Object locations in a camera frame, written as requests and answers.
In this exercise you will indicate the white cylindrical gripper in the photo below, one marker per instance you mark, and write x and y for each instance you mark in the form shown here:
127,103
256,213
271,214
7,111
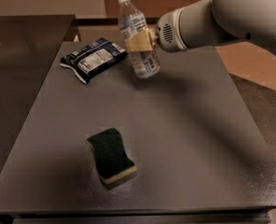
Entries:
168,32

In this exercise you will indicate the clear plastic water bottle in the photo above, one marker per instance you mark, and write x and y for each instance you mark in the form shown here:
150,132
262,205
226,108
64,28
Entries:
131,21

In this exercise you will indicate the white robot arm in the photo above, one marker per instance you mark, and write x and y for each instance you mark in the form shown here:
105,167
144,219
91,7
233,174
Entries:
211,23

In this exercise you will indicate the dark blue snack packet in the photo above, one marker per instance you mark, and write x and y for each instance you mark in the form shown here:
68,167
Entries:
93,59

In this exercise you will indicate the green and yellow sponge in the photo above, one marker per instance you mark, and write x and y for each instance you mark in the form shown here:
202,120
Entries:
111,160

